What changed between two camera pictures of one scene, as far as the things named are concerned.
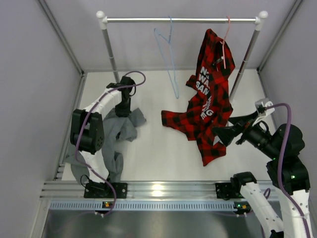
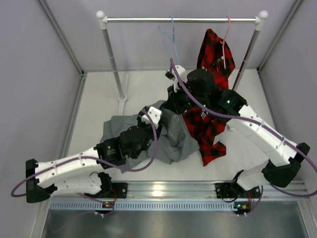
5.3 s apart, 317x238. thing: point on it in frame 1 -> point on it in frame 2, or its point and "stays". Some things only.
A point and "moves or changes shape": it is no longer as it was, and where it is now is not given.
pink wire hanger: (223, 42) stays
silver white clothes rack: (102, 21) stays
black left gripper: (125, 112) -> (140, 122)
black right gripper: (226, 134) -> (174, 98)
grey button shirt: (115, 126) moves or changes shape
